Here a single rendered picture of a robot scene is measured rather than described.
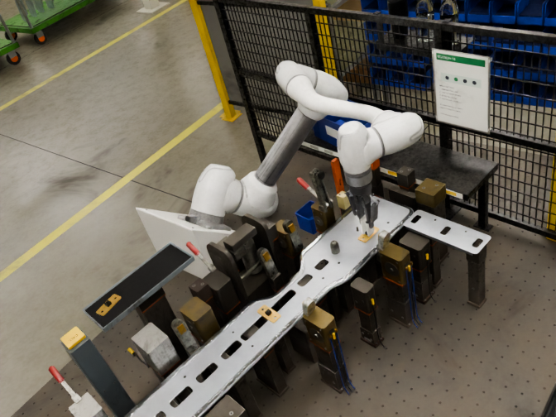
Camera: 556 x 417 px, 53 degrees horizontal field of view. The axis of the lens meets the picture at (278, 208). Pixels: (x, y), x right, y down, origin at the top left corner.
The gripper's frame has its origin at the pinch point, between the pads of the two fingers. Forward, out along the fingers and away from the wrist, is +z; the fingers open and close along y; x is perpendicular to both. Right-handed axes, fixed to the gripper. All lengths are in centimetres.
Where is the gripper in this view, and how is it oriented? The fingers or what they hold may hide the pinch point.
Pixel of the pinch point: (366, 225)
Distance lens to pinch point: 201.5
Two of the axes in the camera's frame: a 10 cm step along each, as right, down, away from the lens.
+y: -6.9, -3.2, 6.5
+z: 2.2, 7.6, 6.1
